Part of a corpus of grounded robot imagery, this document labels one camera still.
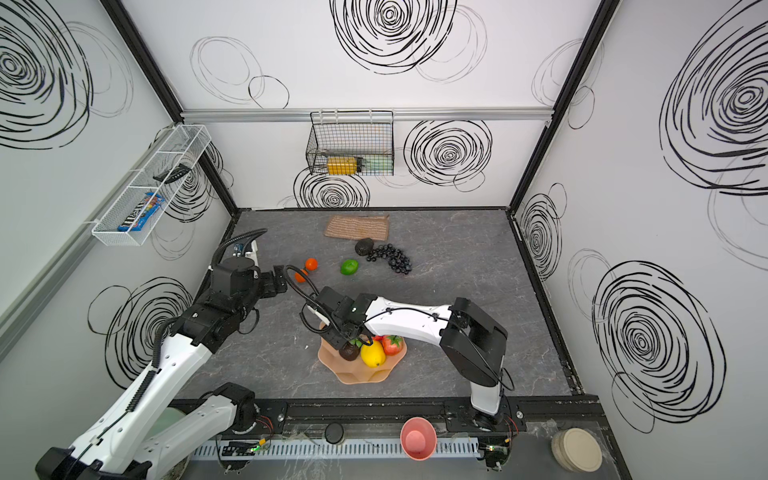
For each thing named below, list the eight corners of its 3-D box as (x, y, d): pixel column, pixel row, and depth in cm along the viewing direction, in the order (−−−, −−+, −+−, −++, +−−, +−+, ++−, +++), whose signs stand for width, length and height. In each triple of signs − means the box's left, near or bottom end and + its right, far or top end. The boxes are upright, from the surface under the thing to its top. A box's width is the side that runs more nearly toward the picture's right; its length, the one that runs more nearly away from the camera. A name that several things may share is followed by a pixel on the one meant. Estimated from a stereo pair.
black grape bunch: (369, 261, 106) (368, 255, 103) (379, 245, 111) (379, 239, 108) (406, 277, 102) (407, 271, 99) (416, 260, 106) (417, 254, 103)
